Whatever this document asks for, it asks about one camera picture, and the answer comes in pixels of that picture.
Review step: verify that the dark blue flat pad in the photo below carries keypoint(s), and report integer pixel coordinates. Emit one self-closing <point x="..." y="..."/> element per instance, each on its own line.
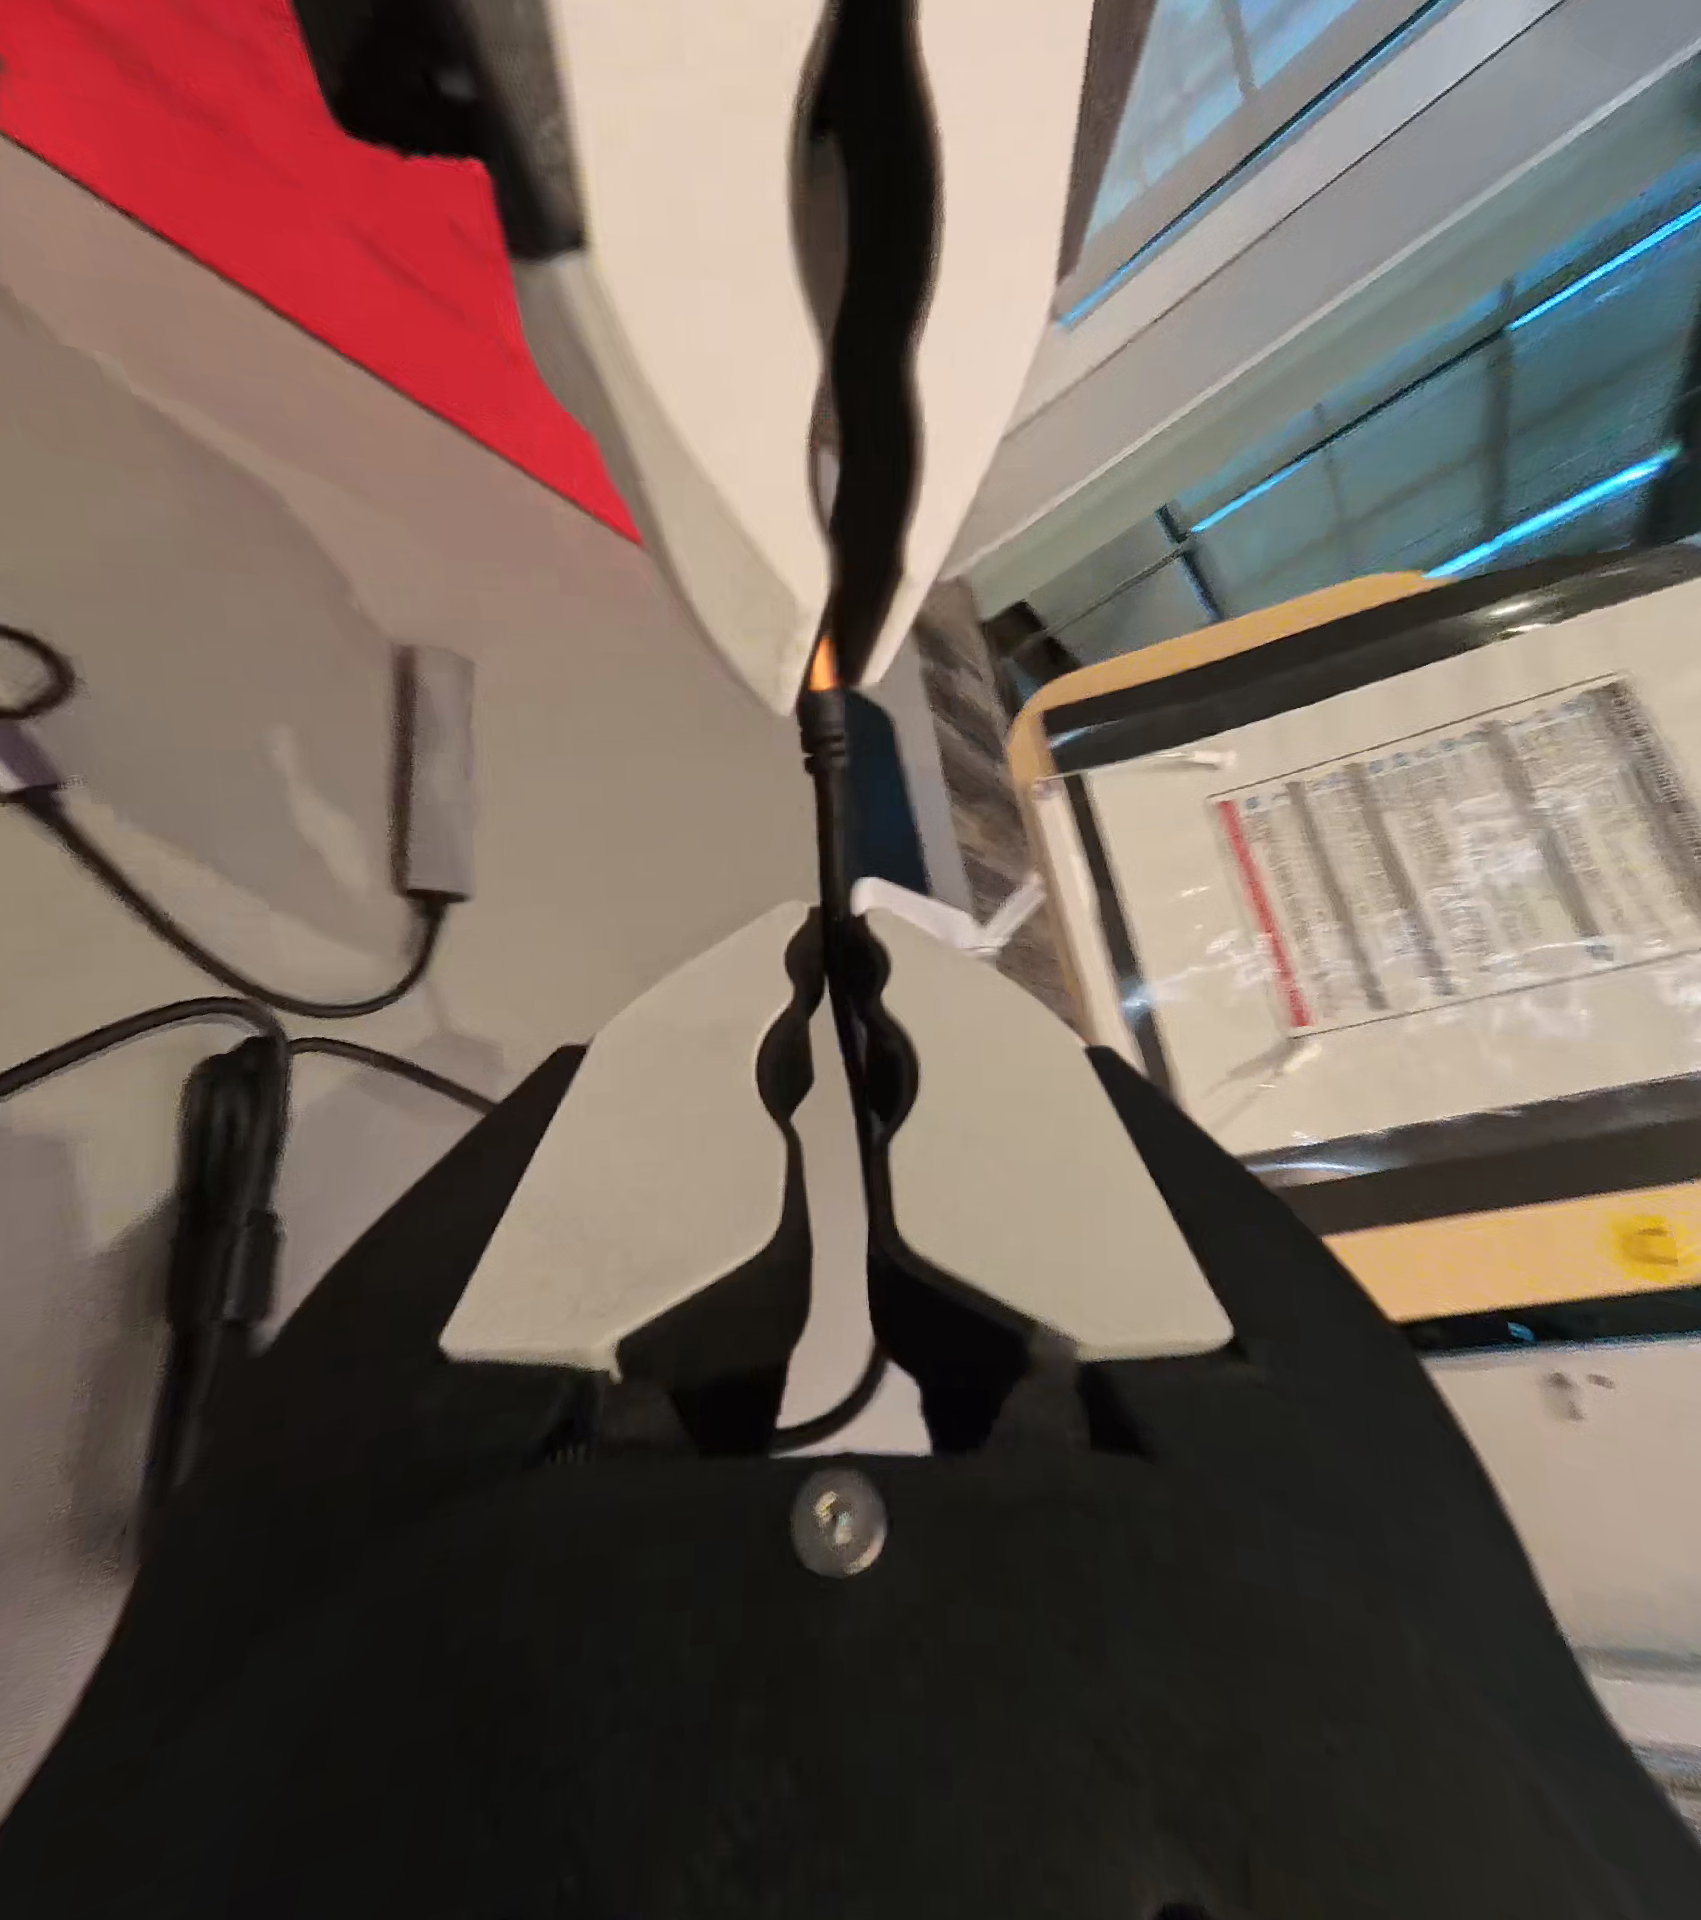
<point x="887" y="794"/>

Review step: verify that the red plastic bin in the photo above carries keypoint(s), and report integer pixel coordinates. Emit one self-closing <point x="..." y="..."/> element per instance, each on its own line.
<point x="265" y="195"/>

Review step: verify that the white display stand base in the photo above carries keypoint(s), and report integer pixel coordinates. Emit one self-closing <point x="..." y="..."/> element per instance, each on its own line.
<point x="926" y="908"/>

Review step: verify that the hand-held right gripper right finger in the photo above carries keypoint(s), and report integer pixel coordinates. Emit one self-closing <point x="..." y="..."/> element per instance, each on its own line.
<point x="1045" y="1201"/>

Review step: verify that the yellow framed display screen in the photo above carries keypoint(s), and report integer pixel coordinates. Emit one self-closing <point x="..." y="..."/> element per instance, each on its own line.
<point x="1466" y="841"/>

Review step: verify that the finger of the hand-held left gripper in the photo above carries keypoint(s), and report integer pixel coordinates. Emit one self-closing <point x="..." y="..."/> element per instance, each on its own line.
<point x="686" y="224"/>
<point x="986" y="180"/>

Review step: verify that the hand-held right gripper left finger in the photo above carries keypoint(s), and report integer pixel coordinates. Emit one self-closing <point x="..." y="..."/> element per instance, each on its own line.
<point x="642" y="1184"/>

